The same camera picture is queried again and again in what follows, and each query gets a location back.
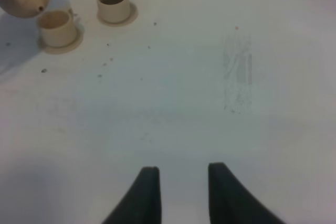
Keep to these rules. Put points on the far beige teacup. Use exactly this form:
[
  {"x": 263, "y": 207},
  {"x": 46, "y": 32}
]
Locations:
[{"x": 113, "y": 10}]

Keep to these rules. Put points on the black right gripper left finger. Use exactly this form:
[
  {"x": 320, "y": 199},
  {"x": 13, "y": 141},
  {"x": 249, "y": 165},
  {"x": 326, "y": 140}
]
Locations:
[{"x": 142, "y": 203}]

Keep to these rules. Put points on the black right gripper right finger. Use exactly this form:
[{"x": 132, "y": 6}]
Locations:
[{"x": 230, "y": 202}]

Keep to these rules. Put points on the beige cup saucer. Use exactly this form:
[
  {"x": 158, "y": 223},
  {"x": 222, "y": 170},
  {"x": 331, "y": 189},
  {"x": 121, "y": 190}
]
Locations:
[
  {"x": 133, "y": 16},
  {"x": 61, "y": 50}
]

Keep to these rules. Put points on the near beige cup saucer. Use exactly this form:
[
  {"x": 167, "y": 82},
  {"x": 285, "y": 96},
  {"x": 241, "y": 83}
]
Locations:
[{"x": 61, "y": 50}]

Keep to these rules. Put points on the beige teacup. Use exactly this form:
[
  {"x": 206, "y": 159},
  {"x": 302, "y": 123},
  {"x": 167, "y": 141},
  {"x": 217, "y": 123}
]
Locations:
[
  {"x": 113, "y": 10},
  {"x": 57, "y": 28}
]

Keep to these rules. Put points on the far beige cup saucer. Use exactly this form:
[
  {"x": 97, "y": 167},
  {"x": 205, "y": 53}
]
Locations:
[{"x": 133, "y": 16}]

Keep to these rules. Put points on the near beige teacup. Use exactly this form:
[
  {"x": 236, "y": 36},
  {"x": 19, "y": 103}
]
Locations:
[{"x": 57, "y": 28}]

